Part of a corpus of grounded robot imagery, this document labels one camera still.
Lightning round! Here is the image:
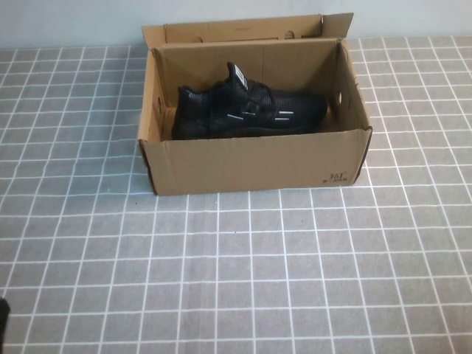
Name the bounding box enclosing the black knit sneaker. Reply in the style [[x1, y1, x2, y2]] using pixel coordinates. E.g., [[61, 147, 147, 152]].
[[171, 61, 329, 140]]

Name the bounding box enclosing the brown cardboard shoe box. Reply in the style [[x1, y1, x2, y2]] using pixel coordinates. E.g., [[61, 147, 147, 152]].
[[136, 13, 373, 196]]

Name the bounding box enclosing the gray white-grid tablecloth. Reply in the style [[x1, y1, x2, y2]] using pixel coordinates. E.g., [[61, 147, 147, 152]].
[[0, 35, 472, 354]]

